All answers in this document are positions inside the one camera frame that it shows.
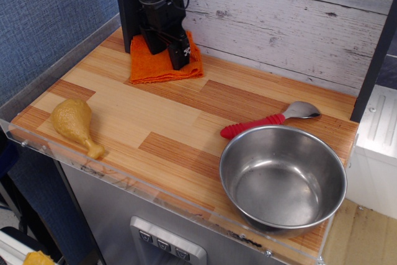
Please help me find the stainless steel bowl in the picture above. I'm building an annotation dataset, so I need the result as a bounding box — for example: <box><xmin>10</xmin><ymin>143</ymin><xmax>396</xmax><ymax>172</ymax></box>
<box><xmin>219</xmin><ymin>125</ymin><xmax>347</xmax><ymax>238</ymax></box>

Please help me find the toy chicken drumstick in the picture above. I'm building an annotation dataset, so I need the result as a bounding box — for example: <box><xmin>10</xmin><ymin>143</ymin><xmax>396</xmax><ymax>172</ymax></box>
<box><xmin>50</xmin><ymin>99</ymin><xmax>105</xmax><ymax>159</ymax></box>

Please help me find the dark support post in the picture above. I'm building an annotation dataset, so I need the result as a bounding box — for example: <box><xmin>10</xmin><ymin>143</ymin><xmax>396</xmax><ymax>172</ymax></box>
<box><xmin>117</xmin><ymin>0</ymin><xmax>141</xmax><ymax>53</ymax></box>
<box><xmin>350</xmin><ymin>0</ymin><xmax>396</xmax><ymax>123</ymax></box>

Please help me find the yellow object bottom left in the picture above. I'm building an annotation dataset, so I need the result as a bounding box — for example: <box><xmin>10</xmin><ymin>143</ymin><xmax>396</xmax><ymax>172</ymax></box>
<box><xmin>22</xmin><ymin>251</ymin><xmax>55</xmax><ymax>265</ymax></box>

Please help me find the silver button control panel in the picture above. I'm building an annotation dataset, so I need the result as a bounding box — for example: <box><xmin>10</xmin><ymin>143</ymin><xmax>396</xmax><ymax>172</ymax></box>
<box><xmin>130</xmin><ymin>216</ymin><xmax>207</xmax><ymax>264</ymax></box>

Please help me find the white appliance at right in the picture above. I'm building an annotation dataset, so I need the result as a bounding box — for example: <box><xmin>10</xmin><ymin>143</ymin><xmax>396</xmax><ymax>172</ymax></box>
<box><xmin>346</xmin><ymin>85</ymin><xmax>396</xmax><ymax>218</ymax></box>

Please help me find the red handled metal spoon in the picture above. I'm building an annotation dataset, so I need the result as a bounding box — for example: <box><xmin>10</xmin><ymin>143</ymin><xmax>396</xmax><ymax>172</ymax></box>
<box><xmin>220</xmin><ymin>101</ymin><xmax>321</xmax><ymax>140</ymax></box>

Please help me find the clear acrylic table guard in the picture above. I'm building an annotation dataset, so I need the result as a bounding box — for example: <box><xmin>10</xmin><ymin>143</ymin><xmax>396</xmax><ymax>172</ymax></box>
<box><xmin>0</xmin><ymin>117</ymin><xmax>357</xmax><ymax>265</ymax></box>

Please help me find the dark right support post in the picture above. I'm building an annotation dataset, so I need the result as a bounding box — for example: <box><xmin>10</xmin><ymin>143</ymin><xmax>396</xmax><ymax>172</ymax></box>
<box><xmin>350</xmin><ymin>0</ymin><xmax>396</xmax><ymax>123</ymax></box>

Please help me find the orange cloth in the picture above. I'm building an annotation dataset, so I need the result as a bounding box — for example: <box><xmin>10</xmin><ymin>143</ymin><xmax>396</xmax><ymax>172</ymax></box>
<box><xmin>129</xmin><ymin>31</ymin><xmax>204</xmax><ymax>84</ymax></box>

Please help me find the dark left support post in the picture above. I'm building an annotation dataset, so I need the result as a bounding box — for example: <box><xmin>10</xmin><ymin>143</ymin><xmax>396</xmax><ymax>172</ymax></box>
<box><xmin>117</xmin><ymin>0</ymin><xmax>141</xmax><ymax>53</ymax></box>

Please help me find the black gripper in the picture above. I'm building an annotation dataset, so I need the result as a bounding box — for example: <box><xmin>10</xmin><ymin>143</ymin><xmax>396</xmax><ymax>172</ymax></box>
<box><xmin>138</xmin><ymin>0</ymin><xmax>190</xmax><ymax>70</ymax></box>

